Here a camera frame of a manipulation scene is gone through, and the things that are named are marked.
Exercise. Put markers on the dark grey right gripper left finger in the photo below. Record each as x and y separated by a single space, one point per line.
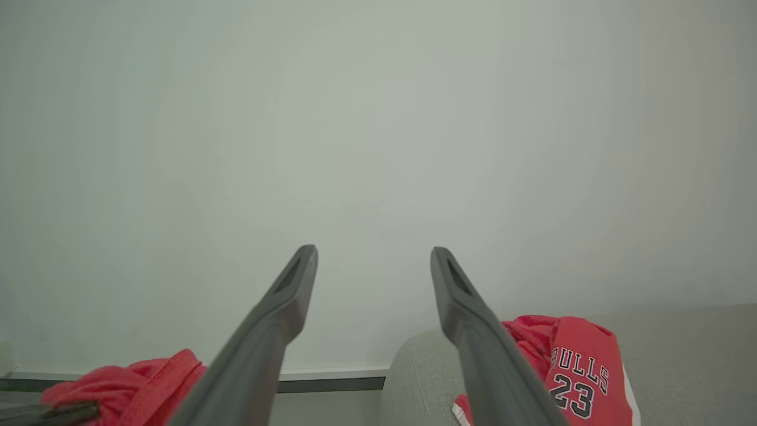
266 343

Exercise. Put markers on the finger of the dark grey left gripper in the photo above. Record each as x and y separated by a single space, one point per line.
53 414

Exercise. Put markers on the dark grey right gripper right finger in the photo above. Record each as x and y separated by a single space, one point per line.
485 355

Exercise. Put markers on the plain red garment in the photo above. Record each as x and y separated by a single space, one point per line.
148 384

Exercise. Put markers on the red Bulls 23 garment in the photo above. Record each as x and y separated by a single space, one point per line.
591 378

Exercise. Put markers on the grey fabric sofa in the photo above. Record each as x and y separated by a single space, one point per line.
698 367

